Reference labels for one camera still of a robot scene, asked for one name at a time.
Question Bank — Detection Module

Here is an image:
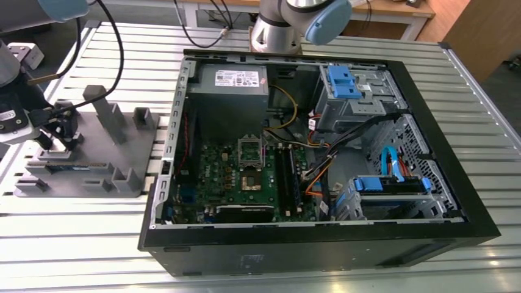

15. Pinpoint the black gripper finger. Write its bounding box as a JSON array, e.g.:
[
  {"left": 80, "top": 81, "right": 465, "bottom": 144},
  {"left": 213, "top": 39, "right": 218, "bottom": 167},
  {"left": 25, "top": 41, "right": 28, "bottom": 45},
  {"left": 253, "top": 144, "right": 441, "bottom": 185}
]
[
  {"left": 50, "top": 102, "right": 81, "bottom": 153},
  {"left": 34, "top": 121, "right": 56, "bottom": 151}
]

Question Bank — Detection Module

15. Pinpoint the metal socket cover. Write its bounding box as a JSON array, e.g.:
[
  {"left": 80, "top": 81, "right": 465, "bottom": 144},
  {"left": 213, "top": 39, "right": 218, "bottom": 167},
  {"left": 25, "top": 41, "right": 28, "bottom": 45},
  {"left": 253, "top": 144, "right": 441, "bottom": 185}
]
[{"left": 237, "top": 133, "right": 265, "bottom": 171}]

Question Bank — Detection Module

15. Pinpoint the metal locking lever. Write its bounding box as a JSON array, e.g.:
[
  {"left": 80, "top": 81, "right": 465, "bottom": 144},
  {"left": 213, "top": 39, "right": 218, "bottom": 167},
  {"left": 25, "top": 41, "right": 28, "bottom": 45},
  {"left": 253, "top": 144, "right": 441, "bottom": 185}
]
[{"left": 261, "top": 134, "right": 270, "bottom": 172}]

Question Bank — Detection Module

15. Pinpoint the CPU socket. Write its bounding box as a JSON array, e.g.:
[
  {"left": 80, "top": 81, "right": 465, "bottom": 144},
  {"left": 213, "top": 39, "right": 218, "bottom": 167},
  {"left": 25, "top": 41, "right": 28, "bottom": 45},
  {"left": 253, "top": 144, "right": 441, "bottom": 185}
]
[{"left": 238, "top": 172, "right": 265, "bottom": 192}]

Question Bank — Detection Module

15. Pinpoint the grey parts rack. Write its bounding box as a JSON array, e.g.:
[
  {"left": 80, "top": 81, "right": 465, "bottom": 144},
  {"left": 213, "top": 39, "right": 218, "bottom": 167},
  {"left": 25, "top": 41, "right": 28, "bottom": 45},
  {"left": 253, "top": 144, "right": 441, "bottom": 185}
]
[{"left": 13, "top": 84, "right": 158, "bottom": 198}]

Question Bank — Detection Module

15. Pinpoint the dark RAM stick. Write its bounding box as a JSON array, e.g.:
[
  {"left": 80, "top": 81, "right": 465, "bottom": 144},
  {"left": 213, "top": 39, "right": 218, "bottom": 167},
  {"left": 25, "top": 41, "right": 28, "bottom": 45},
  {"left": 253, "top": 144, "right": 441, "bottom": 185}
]
[{"left": 26, "top": 162, "right": 108, "bottom": 172}]

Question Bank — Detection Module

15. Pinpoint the green motherboard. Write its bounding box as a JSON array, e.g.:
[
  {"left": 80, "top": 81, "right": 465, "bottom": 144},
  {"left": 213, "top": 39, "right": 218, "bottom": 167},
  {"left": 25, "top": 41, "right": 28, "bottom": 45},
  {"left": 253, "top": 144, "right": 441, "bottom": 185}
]
[{"left": 162, "top": 142, "right": 322, "bottom": 223}]

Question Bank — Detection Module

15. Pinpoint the grey power supply unit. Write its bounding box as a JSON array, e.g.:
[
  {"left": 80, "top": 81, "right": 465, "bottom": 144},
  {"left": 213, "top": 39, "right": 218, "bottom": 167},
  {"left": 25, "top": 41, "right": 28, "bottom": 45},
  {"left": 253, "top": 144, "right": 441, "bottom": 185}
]
[{"left": 188, "top": 63, "right": 270, "bottom": 137}]

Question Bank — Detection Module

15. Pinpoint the black graphics card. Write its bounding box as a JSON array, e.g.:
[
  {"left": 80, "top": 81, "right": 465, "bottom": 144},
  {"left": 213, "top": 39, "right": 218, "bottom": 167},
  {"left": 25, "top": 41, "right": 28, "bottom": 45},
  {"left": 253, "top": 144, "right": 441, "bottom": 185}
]
[{"left": 214, "top": 203, "right": 274, "bottom": 223}]

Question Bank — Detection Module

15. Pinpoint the black empty RAM slot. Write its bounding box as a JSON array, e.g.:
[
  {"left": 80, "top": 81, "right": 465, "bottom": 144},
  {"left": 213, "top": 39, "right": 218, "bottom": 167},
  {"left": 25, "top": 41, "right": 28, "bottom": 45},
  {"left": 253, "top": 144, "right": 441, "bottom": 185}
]
[
  {"left": 278, "top": 145, "right": 294, "bottom": 216},
  {"left": 273, "top": 145, "right": 290, "bottom": 216}
]

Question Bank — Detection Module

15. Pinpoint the black PC case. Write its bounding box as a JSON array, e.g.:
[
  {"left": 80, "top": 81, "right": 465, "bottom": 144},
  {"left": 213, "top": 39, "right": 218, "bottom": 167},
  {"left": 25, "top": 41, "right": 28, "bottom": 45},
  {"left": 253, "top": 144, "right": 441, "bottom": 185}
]
[{"left": 137, "top": 48, "right": 501, "bottom": 278}]

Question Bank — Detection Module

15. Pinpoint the blue plastic drive latch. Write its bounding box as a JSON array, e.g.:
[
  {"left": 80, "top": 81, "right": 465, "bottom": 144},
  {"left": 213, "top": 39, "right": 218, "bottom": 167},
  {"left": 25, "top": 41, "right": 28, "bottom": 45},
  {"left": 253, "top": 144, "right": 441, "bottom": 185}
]
[{"left": 326, "top": 65, "right": 363, "bottom": 101}]

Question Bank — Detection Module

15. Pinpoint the metal drive cage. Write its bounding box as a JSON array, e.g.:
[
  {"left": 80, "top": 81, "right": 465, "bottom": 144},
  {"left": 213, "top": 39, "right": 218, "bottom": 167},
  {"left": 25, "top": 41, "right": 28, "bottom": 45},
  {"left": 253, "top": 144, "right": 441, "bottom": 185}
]
[{"left": 315, "top": 63, "right": 409, "bottom": 132}]

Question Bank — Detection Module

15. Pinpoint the hard disk in blue carrier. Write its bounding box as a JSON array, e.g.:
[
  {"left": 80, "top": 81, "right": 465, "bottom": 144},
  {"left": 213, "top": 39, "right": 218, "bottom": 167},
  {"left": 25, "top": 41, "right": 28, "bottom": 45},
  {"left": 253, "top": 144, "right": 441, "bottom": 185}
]
[{"left": 353, "top": 176, "right": 433, "bottom": 196}]

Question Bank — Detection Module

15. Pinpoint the metal disk bay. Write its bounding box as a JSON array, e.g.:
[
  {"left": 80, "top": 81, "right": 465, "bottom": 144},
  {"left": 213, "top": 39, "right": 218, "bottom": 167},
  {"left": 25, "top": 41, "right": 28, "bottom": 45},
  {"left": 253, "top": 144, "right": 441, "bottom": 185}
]
[{"left": 331, "top": 175, "right": 463, "bottom": 221}]

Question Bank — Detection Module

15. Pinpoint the wooden desk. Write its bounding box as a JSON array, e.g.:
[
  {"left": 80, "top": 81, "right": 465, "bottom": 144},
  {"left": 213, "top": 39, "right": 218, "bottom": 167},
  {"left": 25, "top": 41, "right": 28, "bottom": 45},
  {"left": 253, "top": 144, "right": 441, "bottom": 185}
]
[{"left": 345, "top": 0, "right": 435, "bottom": 42}]

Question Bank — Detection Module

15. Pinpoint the wooden cabinet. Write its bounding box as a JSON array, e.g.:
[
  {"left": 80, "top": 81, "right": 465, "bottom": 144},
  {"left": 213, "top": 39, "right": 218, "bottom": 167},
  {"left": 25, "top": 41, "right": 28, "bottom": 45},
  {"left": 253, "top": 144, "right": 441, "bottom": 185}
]
[{"left": 441, "top": 0, "right": 521, "bottom": 83}]

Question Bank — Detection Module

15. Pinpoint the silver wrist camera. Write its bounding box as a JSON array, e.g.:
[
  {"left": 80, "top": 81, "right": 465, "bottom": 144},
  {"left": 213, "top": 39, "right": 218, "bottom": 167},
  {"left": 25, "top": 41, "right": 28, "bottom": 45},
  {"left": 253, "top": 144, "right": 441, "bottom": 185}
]
[{"left": 0, "top": 109, "right": 32, "bottom": 145}]

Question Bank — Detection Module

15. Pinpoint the grey box wrist camera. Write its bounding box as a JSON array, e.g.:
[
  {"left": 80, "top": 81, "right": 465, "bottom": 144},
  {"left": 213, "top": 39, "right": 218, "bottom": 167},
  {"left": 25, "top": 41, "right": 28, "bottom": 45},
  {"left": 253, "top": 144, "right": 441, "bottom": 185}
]
[{"left": 6, "top": 42, "right": 45, "bottom": 71}]

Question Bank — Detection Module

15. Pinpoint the black camera cable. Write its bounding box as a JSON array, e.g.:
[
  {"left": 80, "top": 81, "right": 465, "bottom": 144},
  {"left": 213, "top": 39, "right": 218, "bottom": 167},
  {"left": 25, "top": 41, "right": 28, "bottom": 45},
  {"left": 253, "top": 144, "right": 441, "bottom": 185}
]
[{"left": 28, "top": 0, "right": 125, "bottom": 123}]

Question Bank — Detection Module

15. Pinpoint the red black twisted wire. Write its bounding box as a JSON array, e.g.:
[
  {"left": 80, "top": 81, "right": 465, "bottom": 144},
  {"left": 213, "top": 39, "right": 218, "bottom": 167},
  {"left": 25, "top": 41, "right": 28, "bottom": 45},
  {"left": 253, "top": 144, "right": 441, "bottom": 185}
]
[{"left": 177, "top": 111, "right": 193, "bottom": 176}]

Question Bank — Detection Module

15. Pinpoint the black cable silver plug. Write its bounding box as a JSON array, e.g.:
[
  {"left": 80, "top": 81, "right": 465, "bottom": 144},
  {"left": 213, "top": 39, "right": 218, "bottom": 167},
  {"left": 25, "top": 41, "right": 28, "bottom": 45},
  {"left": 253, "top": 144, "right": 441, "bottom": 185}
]
[{"left": 173, "top": 0, "right": 231, "bottom": 49}]

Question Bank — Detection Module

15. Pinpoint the yellow wire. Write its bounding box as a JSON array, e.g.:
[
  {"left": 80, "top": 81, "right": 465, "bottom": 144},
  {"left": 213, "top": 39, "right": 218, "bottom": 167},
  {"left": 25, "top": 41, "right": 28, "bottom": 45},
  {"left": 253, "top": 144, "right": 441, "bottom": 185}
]
[{"left": 262, "top": 84, "right": 299, "bottom": 131}]

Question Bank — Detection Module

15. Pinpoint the black white wire bundle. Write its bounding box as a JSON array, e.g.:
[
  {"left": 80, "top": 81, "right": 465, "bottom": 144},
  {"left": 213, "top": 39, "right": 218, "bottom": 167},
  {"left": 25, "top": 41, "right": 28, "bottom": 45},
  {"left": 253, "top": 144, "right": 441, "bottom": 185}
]
[{"left": 262, "top": 129, "right": 331, "bottom": 150}]

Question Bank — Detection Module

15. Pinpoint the orange flat wire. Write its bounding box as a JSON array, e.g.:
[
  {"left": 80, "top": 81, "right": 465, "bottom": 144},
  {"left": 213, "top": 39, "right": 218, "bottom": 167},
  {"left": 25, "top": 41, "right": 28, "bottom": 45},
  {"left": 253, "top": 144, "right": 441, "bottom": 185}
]
[{"left": 303, "top": 169, "right": 329, "bottom": 198}]

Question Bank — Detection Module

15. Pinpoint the black sleeved cable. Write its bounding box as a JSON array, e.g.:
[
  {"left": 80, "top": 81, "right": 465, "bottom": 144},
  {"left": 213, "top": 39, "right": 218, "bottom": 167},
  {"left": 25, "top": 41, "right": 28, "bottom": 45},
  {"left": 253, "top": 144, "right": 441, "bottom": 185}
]
[{"left": 302, "top": 111, "right": 411, "bottom": 184}]

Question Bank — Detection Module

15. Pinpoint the blue flat wire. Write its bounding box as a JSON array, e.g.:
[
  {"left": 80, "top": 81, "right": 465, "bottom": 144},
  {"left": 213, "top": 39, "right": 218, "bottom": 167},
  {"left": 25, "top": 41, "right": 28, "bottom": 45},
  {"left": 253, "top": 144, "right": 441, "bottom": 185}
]
[{"left": 381, "top": 145, "right": 407, "bottom": 183}]

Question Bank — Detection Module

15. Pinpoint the red flat wire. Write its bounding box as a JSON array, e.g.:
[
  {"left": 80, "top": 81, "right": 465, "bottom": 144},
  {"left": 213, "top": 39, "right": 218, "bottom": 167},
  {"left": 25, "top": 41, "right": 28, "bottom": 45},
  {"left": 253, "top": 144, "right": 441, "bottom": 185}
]
[{"left": 399, "top": 156, "right": 417, "bottom": 181}]

